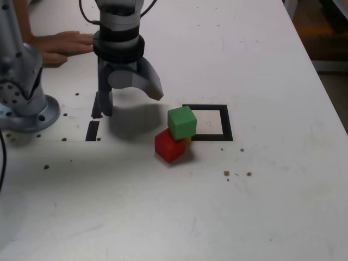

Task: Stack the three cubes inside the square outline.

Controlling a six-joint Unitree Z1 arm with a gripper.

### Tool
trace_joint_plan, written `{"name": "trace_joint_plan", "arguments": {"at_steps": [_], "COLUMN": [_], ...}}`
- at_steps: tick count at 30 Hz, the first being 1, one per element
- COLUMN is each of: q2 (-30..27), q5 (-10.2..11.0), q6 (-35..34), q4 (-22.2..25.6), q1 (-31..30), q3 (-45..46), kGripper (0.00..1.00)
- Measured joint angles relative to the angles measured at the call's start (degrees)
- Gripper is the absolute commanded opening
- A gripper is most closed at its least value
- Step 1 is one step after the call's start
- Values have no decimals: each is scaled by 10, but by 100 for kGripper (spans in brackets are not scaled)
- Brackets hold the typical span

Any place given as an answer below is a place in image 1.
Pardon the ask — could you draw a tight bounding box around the person's hand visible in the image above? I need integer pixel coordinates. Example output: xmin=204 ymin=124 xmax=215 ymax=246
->
xmin=33 ymin=30 xmax=96 ymax=67

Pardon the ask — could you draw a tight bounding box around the grey metal post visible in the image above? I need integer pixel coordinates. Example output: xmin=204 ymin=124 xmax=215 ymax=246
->
xmin=282 ymin=0 xmax=300 ymax=21

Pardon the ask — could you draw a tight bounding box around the black tape square outline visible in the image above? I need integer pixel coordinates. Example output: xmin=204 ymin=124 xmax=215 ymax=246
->
xmin=181 ymin=104 xmax=234 ymax=142

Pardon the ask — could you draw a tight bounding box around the green cube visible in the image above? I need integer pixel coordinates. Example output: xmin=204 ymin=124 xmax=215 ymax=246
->
xmin=167 ymin=105 xmax=197 ymax=141

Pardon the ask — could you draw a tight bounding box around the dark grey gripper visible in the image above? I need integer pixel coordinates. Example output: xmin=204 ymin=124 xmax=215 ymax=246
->
xmin=97 ymin=57 xmax=165 ymax=117

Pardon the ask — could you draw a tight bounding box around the black tape strip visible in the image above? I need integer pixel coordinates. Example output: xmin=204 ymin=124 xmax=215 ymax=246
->
xmin=85 ymin=91 xmax=103 ymax=142

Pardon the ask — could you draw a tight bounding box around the red cube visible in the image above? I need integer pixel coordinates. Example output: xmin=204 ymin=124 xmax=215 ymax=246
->
xmin=154 ymin=128 xmax=187 ymax=164

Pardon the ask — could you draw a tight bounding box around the grey metal bar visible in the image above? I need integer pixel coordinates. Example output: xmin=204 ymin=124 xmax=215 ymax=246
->
xmin=312 ymin=59 xmax=348 ymax=73

